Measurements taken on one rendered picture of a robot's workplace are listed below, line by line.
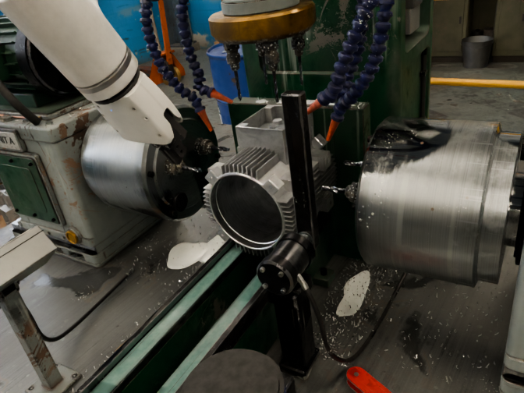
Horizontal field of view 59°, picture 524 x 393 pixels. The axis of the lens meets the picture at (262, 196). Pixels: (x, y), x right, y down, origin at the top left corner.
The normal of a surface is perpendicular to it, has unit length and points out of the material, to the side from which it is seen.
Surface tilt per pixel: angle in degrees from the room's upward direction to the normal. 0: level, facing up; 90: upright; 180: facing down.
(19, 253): 51
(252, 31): 90
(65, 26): 105
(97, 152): 58
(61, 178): 90
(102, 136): 43
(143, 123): 119
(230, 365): 0
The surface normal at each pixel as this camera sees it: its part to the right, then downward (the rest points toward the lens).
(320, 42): -0.50, 0.48
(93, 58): 0.54, 0.57
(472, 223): -0.51, 0.15
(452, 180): -0.46, -0.24
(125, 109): -0.32, 0.83
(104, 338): -0.14, -0.87
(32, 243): 0.58, -0.44
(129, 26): 0.81, 0.18
